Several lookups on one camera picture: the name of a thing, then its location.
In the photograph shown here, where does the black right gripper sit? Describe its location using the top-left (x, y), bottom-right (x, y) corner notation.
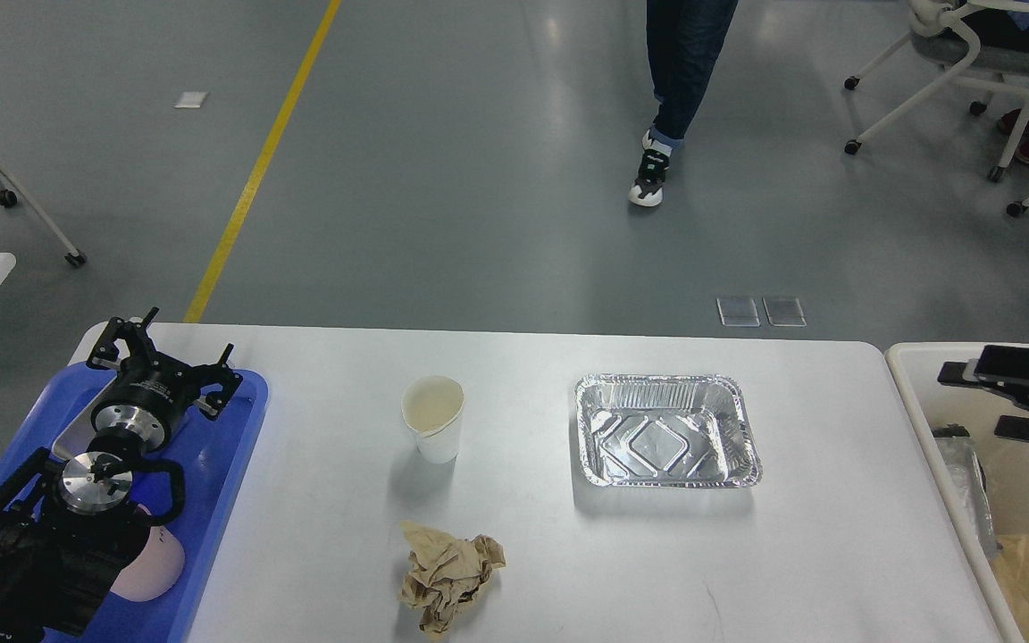
top-left (938, 345), bottom-right (1029, 399)

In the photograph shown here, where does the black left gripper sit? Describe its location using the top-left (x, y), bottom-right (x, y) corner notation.
top-left (86, 308), bottom-right (244, 446)

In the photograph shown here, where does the stainless steel rectangular container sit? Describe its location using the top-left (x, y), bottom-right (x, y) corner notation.
top-left (50, 386), bottom-right (109, 461)

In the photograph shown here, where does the pink mug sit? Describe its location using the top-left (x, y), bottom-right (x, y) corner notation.
top-left (110, 525), bottom-right (185, 603)

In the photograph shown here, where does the white paper cup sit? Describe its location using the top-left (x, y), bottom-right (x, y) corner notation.
top-left (401, 376), bottom-right (465, 464)

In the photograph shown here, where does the aluminium foil tray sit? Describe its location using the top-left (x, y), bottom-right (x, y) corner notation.
top-left (575, 373), bottom-right (762, 489)

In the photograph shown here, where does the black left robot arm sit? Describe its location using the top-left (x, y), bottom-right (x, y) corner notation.
top-left (0, 313), bottom-right (244, 642)

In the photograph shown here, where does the blue plastic tray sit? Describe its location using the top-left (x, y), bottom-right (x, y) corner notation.
top-left (0, 363), bottom-right (269, 642)

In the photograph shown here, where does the white plastic bin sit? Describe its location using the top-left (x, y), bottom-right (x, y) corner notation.
top-left (885, 342), bottom-right (1029, 642)

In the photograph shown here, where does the plastic bag in bin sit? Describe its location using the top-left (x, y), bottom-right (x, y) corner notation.
top-left (931, 423), bottom-right (1001, 561)

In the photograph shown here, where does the floor outlet plate right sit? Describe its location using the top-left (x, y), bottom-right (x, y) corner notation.
top-left (761, 296), bottom-right (807, 327)

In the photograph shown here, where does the floor outlet plate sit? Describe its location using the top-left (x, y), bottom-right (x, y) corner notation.
top-left (717, 296), bottom-right (761, 327)
top-left (761, 296), bottom-right (807, 327)

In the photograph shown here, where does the floor outlet plate left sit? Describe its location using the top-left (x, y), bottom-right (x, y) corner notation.
top-left (717, 296), bottom-right (761, 327)

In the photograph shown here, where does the grey office chair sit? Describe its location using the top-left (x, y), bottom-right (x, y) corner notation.
top-left (844, 1), bottom-right (1029, 182)

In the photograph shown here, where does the crumpled brown paper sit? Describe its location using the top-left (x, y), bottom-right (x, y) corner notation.
top-left (397, 521), bottom-right (506, 642)

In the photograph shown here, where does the person in dark jeans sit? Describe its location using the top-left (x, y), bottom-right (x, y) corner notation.
top-left (628, 1), bottom-right (739, 207)

